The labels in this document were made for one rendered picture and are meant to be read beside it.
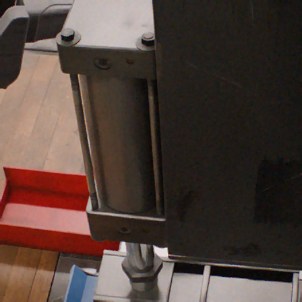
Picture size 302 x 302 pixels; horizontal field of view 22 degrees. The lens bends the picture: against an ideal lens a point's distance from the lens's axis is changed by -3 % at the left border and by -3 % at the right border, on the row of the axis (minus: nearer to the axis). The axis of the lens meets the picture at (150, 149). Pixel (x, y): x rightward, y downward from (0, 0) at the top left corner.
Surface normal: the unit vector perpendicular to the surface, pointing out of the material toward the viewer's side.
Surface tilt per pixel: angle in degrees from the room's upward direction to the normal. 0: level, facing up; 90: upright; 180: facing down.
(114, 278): 0
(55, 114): 0
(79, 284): 60
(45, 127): 0
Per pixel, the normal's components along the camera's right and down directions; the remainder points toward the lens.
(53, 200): -0.05, -0.66
